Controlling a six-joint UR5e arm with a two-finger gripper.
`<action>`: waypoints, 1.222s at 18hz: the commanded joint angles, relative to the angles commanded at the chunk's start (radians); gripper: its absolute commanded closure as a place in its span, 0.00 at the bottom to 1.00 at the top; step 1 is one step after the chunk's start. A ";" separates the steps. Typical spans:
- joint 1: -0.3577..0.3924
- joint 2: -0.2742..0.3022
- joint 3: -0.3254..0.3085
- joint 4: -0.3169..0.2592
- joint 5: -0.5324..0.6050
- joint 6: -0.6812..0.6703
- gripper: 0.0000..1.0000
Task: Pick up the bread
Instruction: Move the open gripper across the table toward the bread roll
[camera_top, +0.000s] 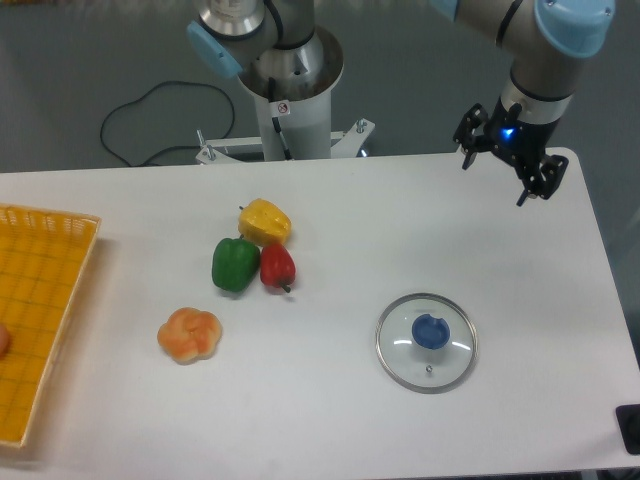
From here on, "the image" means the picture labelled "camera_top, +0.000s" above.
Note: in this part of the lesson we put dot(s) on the black table edge device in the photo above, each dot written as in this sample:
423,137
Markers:
628,417

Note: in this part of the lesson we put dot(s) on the glass pot lid blue knob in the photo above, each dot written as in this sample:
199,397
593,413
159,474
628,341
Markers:
426,343

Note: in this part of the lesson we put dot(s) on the knotted bread roll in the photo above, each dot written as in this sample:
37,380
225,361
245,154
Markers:
189,335

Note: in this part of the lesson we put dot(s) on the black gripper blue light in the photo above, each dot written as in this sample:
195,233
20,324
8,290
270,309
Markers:
520,127

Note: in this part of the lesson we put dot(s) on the yellow woven basket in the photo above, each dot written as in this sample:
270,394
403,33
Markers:
43,257

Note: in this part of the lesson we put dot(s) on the red bell pepper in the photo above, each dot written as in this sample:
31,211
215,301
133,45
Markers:
277,267

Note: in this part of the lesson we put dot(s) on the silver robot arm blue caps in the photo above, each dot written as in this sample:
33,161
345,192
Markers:
550,41

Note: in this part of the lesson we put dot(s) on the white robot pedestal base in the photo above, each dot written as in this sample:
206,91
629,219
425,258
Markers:
292,94

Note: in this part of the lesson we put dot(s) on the yellow bell pepper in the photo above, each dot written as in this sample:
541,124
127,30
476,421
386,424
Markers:
264,223

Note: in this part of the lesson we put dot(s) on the green bell pepper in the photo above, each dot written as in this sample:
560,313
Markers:
235,262

